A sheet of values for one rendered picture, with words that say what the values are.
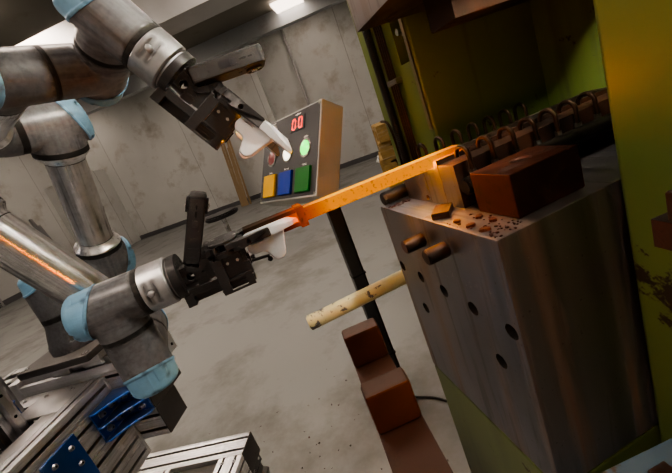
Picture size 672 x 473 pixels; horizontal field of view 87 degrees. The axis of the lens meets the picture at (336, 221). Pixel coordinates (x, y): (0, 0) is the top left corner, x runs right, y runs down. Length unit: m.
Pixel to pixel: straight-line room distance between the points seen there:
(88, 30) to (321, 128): 0.60
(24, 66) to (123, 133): 10.98
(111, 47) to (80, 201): 0.58
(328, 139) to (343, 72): 8.51
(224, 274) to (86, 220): 0.62
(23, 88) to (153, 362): 0.42
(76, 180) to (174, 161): 9.89
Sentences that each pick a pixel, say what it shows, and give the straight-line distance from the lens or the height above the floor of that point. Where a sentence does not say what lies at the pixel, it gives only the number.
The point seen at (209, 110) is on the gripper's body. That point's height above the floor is 1.20.
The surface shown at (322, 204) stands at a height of 1.01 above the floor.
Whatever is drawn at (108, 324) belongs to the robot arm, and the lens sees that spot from 0.62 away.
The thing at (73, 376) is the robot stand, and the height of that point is 0.75.
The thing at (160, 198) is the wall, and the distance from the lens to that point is 11.41.
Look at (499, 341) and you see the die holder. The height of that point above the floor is 0.73.
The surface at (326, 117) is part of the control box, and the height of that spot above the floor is 1.15.
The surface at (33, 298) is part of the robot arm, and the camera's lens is 1.19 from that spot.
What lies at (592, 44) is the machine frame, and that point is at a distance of 1.02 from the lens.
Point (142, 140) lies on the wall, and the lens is 11.33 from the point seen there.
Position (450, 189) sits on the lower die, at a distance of 0.65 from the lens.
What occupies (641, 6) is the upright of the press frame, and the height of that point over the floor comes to 1.12.
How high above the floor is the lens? 1.12
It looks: 14 degrees down
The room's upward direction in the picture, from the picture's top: 21 degrees counter-clockwise
